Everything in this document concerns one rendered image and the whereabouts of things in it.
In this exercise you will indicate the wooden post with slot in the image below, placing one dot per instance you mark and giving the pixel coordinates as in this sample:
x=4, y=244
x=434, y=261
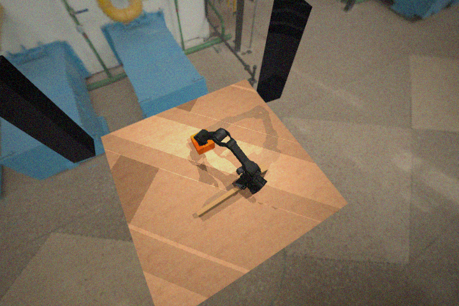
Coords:
x=263, y=169

